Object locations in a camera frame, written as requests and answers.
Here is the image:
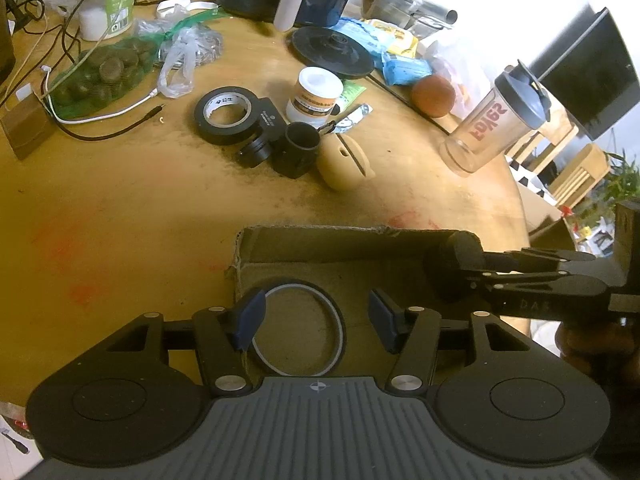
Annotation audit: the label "silver sachet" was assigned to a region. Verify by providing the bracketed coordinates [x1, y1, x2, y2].
[332, 104, 374, 133]

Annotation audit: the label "thin black cable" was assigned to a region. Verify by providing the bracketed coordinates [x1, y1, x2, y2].
[50, 104, 166, 142]

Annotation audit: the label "orange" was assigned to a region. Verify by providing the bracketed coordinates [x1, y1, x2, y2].
[411, 74, 456, 118]

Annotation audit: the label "green tube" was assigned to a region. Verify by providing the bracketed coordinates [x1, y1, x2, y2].
[320, 82, 367, 133]

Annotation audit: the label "thin tape ring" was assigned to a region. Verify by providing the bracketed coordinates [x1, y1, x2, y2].
[251, 280, 347, 376]

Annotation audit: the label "black round case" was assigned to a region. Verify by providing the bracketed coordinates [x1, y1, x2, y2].
[424, 232, 485, 303]

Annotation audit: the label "tan round wooden block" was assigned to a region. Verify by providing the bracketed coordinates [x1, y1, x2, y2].
[316, 132, 377, 192]

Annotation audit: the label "cardboard foil roll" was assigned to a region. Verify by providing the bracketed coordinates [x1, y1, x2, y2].
[412, 0, 458, 27]

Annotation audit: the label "checkered cloth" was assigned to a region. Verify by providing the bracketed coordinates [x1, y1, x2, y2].
[506, 156, 551, 197]

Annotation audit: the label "small wooden box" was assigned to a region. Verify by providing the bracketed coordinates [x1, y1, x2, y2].
[0, 94, 51, 161]

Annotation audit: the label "black electrical tape roll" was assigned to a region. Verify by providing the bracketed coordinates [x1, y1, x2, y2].
[194, 86, 261, 145]

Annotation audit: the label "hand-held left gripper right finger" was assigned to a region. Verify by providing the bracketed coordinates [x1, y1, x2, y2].
[367, 289, 533, 395]

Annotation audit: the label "black lens cap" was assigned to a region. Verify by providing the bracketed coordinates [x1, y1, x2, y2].
[237, 136, 273, 168]

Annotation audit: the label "green potted plants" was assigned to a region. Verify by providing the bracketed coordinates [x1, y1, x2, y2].
[575, 150, 640, 256]

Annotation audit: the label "person's right hand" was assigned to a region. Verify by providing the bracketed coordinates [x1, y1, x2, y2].
[556, 321, 640, 378]

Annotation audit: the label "white usb cable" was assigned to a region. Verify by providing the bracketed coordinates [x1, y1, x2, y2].
[37, 65, 161, 124]

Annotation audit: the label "light blue wipes pack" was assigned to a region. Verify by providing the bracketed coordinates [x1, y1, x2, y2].
[332, 16, 388, 56]

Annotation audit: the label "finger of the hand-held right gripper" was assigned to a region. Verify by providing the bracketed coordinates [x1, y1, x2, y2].
[470, 271, 621, 318]
[477, 246, 621, 276]

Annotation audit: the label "wooden chair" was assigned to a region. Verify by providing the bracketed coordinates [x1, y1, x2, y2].
[505, 110, 612, 211]

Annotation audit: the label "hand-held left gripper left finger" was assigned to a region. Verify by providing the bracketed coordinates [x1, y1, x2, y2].
[107, 289, 267, 395]

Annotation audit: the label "black cylinder holder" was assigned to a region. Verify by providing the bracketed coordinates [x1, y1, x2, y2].
[271, 121, 321, 178]

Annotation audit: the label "black flat screen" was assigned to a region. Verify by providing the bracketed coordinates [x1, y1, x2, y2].
[527, 5, 637, 142]

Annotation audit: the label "yellow wipes pack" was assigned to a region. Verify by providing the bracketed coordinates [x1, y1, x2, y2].
[360, 19, 420, 59]

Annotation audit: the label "glass bowl with packets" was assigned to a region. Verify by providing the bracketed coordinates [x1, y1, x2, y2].
[360, 0, 433, 31]

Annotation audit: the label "white paper strip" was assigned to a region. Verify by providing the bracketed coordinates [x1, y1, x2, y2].
[156, 0, 218, 17]

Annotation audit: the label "clear plastic bag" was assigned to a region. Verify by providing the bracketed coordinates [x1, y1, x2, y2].
[137, 17, 226, 100]

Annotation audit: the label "black rectangular box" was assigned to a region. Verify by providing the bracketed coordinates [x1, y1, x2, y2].
[248, 96, 290, 148]

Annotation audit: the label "white tub green label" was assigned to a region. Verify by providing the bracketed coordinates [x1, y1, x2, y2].
[79, 0, 137, 41]

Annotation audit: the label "white jar with label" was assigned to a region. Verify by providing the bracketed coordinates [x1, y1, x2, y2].
[286, 66, 346, 129]

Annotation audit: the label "black kettle base disc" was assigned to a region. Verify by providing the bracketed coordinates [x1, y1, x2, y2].
[291, 25, 376, 79]

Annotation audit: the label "clear shaker bottle grey lid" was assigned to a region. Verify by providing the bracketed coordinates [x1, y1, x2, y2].
[440, 60, 552, 177]

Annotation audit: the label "black power cord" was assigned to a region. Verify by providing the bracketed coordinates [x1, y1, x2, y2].
[367, 72, 451, 136]

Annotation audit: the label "brown cardboard box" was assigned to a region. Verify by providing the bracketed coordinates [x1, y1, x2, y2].
[227, 225, 531, 378]

